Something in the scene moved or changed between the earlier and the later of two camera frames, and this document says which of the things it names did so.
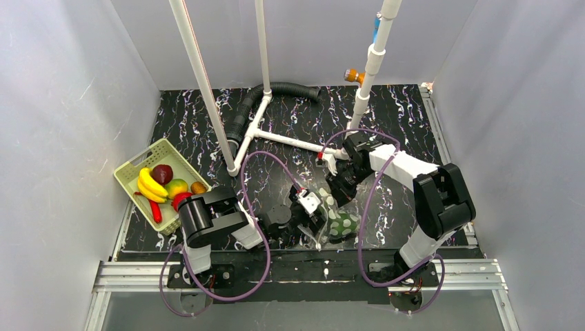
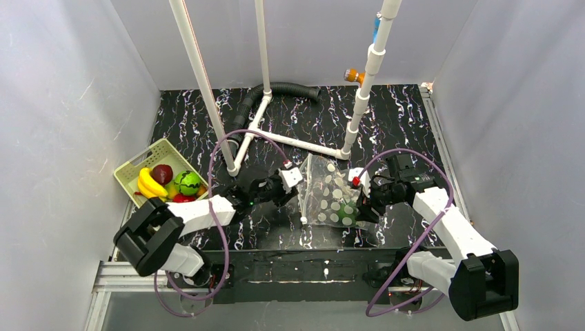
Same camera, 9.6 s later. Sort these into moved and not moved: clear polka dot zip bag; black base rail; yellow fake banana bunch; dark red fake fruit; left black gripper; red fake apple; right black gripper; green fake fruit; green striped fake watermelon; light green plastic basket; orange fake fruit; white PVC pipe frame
Moved: green striped fake watermelon; clear polka dot zip bag; right black gripper; left black gripper
Not moved: dark red fake fruit; light green plastic basket; red fake apple; orange fake fruit; white PVC pipe frame; black base rail; green fake fruit; yellow fake banana bunch
